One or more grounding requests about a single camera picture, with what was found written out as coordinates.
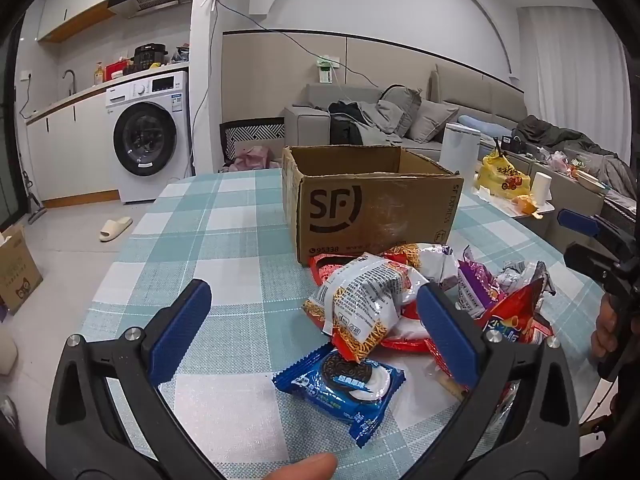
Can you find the light blue pillow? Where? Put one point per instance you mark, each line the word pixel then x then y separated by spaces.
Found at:
pixel 485 125

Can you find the dark grey pillow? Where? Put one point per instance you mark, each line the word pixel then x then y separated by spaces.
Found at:
pixel 400 105

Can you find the steel range hood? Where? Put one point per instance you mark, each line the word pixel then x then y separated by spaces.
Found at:
pixel 150 2

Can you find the steel kitchen faucet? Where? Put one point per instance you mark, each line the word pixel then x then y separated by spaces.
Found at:
pixel 70 80

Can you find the small printed cardboard box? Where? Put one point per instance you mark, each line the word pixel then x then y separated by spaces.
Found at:
pixel 17 270

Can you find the red and white snack packet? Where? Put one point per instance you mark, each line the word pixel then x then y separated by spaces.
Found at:
pixel 322 266
pixel 410 332

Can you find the person's right hand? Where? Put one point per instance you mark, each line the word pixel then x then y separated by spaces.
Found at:
pixel 605 332

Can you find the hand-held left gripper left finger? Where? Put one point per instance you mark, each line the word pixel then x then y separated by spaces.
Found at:
pixel 182 320

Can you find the white kitchen counter cabinet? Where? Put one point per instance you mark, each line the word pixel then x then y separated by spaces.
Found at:
pixel 75 150

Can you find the black pressure cooker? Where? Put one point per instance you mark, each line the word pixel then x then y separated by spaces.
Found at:
pixel 149 55

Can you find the brown cardboard box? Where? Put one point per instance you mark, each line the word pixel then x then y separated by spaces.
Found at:
pixel 375 210

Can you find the grey crumpled bag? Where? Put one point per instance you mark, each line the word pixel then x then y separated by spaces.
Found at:
pixel 182 54

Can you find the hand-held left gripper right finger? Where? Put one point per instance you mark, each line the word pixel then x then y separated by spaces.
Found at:
pixel 445 330

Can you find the green white wall panel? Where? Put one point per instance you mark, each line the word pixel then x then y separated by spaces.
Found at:
pixel 326 71

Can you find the purple candy packet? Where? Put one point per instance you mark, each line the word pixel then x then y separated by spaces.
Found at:
pixel 475 285

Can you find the white noodle snack packet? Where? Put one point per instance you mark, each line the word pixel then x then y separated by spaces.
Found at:
pixel 360 295
pixel 425 260

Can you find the white trash bin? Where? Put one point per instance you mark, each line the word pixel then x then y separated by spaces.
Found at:
pixel 460 150

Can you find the teal checked tablecloth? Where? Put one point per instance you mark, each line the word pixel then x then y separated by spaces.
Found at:
pixel 225 240

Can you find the white paper roll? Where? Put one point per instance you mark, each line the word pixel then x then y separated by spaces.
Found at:
pixel 540 189

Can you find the light grey pillow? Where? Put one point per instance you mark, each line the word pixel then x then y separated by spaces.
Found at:
pixel 432 120

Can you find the yellow soap bottle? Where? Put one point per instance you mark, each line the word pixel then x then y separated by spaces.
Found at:
pixel 98 75

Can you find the blue cookie packet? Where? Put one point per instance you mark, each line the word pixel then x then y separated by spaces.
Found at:
pixel 345 385

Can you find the black patterned laundry basket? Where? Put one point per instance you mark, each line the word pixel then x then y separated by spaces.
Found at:
pixel 252 135

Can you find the white curtain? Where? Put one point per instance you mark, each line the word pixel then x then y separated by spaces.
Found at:
pixel 575 80

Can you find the dark green jacket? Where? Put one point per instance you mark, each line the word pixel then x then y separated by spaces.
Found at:
pixel 560 137

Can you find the yellow plastic bag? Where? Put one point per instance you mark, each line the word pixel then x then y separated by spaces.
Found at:
pixel 502 175

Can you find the clear pastry packet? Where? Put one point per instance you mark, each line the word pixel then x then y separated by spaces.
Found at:
pixel 436 374

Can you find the red chip bag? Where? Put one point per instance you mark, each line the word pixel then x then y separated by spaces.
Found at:
pixel 515 320

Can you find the silver snack packet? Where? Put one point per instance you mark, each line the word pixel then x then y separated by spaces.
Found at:
pixel 522 272

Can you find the beige slipper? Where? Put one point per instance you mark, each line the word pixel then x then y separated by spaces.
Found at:
pixel 115 229

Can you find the beige sofa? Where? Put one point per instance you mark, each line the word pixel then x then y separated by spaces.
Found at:
pixel 310 120

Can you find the red container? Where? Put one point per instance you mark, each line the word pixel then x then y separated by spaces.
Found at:
pixel 114 71

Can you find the stick vacuum cleaner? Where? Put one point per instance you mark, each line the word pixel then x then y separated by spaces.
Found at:
pixel 34 207

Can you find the dark glass door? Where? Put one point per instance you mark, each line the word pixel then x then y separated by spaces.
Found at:
pixel 10 160

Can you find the person's left hand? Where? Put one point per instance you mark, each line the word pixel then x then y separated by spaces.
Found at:
pixel 300 467

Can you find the black jacket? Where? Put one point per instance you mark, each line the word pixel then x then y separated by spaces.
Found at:
pixel 345 127

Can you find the pink cloth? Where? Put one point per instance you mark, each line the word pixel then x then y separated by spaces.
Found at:
pixel 255 160

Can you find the white upper kitchen cabinets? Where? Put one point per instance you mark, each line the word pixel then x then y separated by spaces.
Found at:
pixel 75 5

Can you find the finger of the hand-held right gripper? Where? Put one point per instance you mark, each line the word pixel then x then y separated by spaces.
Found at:
pixel 577 222
pixel 587 260

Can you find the white washing machine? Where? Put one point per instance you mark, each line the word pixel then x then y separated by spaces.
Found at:
pixel 150 140

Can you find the grey hooded jacket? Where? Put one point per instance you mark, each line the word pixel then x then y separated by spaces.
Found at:
pixel 377 117

